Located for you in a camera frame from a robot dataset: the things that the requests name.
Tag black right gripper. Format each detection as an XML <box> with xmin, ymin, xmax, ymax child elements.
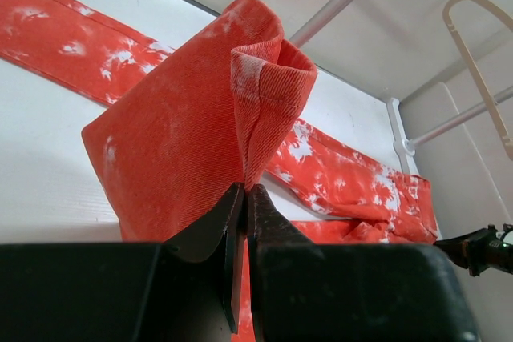
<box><xmin>434</xmin><ymin>224</ymin><xmax>512</xmax><ymax>276</ymax></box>

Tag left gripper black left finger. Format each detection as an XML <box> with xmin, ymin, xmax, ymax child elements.
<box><xmin>1</xmin><ymin>183</ymin><xmax>245</xmax><ymax>341</ymax></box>

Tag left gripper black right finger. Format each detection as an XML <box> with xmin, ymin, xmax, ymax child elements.
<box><xmin>248</xmin><ymin>184</ymin><xmax>479</xmax><ymax>341</ymax></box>

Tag orange white-speckled trousers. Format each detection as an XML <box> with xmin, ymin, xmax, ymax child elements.
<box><xmin>0</xmin><ymin>0</ymin><xmax>440</xmax><ymax>342</ymax></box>

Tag wooden clothes hanger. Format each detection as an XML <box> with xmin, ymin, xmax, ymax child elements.
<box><xmin>442</xmin><ymin>0</ymin><xmax>512</xmax><ymax>160</ymax></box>

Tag white clothes rack with metal bar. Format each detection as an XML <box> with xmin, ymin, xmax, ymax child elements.
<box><xmin>288</xmin><ymin>0</ymin><xmax>513</xmax><ymax>177</ymax></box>

